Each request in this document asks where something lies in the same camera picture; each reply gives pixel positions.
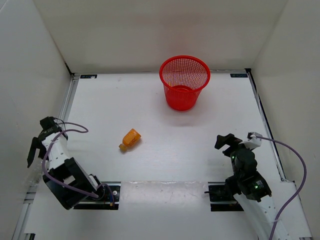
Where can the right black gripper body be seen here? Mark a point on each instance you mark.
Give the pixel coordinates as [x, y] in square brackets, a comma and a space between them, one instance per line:
[235, 168]

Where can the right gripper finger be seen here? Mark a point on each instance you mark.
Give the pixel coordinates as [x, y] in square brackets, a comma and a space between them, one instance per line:
[228, 152]
[229, 140]

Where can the clear bottle blue cap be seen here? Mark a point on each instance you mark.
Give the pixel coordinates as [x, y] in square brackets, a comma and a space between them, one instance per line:
[34, 173]

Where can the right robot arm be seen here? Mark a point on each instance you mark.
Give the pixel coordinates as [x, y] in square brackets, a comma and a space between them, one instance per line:
[248, 187]

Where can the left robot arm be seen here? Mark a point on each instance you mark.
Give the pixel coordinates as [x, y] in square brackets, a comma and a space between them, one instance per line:
[62, 174]

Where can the red mesh plastic bin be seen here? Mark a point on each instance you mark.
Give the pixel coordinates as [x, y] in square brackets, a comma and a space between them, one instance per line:
[183, 78]

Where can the orange plastic bottle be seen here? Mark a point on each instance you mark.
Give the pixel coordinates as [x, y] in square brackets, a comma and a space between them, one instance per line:
[129, 140]

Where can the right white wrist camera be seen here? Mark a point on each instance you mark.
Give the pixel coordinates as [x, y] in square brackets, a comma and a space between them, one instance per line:
[253, 141]

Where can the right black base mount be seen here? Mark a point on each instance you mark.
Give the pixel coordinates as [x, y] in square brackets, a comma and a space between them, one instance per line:
[220, 201]

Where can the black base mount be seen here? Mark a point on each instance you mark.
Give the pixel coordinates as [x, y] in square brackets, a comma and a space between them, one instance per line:
[109, 198]
[220, 201]

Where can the left aluminium frame rail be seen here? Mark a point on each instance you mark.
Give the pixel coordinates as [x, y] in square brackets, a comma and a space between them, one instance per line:
[27, 200]

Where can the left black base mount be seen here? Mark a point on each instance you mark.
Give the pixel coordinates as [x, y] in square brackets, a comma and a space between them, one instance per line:
[109, 198]

